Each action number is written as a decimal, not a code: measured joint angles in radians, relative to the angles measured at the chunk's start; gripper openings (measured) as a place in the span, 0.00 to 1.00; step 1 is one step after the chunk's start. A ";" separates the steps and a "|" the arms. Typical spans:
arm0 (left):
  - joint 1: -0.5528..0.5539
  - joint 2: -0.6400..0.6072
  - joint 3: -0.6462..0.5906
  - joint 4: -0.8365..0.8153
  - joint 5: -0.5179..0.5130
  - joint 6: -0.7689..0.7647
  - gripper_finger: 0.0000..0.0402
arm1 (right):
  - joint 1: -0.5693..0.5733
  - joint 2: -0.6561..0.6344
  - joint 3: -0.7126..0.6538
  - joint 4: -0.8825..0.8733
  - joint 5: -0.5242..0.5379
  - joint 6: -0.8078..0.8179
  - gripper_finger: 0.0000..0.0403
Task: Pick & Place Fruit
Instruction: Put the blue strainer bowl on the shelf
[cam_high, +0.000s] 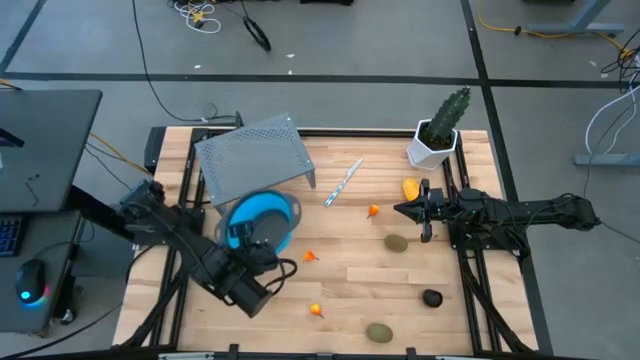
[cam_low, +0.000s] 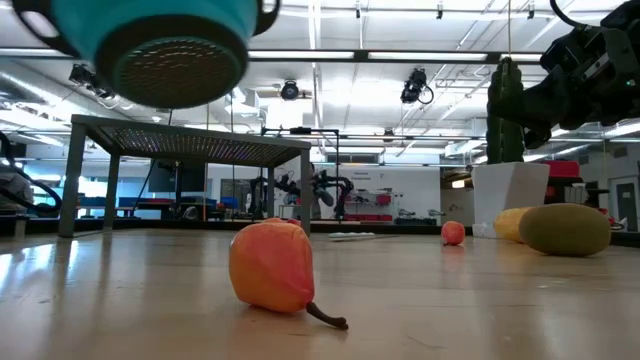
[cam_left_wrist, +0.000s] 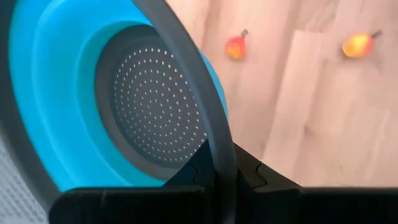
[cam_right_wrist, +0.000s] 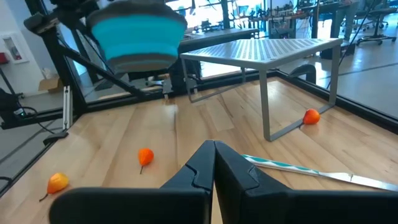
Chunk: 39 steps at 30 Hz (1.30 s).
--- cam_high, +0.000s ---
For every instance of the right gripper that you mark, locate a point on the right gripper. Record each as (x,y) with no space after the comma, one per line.
(437,206)

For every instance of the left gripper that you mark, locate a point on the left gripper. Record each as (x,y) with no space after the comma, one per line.
(260,257)

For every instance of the yellow mango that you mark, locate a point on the yellow mango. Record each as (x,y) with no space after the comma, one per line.
(410,189)

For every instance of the green-brown kiwi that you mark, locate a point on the green-brown kiwi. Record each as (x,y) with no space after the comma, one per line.
(396,243)
(379,333)

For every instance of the small orange pepper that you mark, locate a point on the small orange pepper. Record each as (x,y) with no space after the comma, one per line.
(309,256)
(373,209)
(315,309)

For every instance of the blue collapsible colander bowl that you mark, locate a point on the blue collapsible colander bowl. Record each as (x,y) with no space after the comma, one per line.
(250,207)

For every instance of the dark avocado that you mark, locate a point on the dark avocado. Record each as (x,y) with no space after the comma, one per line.
(432,298)

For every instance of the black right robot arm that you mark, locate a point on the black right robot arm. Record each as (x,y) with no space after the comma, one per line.
(540,210)

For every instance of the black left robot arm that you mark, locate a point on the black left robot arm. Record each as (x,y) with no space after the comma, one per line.
(200,255)

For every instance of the white hexagonal plant pot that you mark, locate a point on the white hexagonal plant pot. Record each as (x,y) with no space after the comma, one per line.
(425,155)

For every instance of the grey perforated metal shelf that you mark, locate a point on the grey perforated metal shelf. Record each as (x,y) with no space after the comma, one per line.
(250,155)

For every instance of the green cactus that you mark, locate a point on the green cactus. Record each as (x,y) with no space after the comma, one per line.
(450,112)

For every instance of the grey desk foot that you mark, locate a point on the grey desk foot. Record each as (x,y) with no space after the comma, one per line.
(575,27)
(610,159)

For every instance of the black computer desk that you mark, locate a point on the black computer desk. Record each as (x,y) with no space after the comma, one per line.
(55,235)

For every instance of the black computer mouse blue light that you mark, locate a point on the black computer mouse blue light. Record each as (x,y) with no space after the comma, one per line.
(30,280)

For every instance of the dark grey desk panel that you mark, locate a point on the dark grey desk panel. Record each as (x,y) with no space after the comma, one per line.
(50,150)

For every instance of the black keyboard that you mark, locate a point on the black keyboard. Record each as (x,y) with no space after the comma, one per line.
(12,235)

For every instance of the black aluminium table frame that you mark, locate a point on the black aluminium table frame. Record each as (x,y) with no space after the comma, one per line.
(360,132)

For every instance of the silver bracket strip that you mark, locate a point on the silver bracket strip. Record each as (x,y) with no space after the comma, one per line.
(457,357)
(185,356)

